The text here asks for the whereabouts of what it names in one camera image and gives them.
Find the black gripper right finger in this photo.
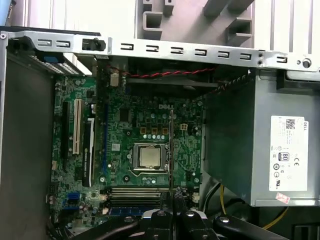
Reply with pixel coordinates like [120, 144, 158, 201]
[173, 187, 295, 240]

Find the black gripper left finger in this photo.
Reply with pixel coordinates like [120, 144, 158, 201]
[81, 191, 174, 240]

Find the CPU socket locking lever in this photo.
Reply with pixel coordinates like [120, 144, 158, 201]
[129, 167, 170, 176]

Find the silver CPU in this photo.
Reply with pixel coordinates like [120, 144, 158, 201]
[139, 146, 161, 168]

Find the metal CPU socket cover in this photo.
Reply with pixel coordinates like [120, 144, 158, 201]
[133, 143, 168, 176]

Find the grey power supply unit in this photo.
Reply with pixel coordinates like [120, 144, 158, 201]
[203, 68, 320, 207]

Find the black graphics card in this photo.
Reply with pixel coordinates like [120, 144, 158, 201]
[80, 116, 97, 188]

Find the green motherboard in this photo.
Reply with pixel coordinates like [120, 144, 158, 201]
[49, 74, 206, 226]

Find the white expansion slot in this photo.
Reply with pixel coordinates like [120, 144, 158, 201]
[72, 98, 82, 155]

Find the black expansion slot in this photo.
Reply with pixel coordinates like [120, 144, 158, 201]
[61, 101, 72, 161]

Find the black case fan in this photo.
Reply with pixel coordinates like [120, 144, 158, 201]
[126, 57, 219, 94]

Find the black open PC case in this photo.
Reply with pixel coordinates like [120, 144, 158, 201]
[0, 24, 320, 240]

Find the blue plastic latch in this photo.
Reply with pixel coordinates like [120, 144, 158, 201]
[42, 55, 65, 64]

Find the grey parts rack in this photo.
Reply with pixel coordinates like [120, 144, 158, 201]
[134, 0, 253, 48]

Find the yellow wire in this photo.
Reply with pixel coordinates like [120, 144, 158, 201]
[219, 183, 290, 232]

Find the red black twisted wire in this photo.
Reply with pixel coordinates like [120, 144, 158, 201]
[104, 63, 216, 79]

